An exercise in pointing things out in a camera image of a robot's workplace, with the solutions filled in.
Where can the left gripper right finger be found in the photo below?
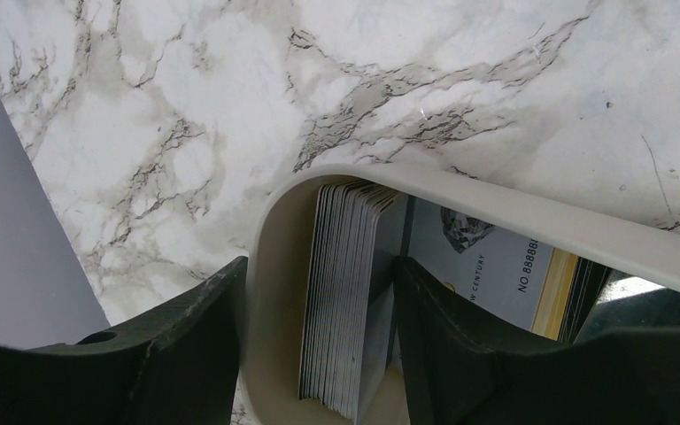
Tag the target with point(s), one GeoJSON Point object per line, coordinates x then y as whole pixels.
{"type": "Point", "coordinates": [464, 365]}

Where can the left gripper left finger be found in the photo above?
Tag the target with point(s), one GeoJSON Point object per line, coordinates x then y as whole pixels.
{"type": "Point", "coordinates": [174, 364]}

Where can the white oblong plastic tray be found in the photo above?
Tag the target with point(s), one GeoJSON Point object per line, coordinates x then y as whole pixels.
{"type": "Point", "coordinates": [642, 289]}

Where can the stack of cards in tray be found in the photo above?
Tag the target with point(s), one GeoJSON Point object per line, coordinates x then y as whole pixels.
{"type": "Point", "coordinates": [349, 335]}

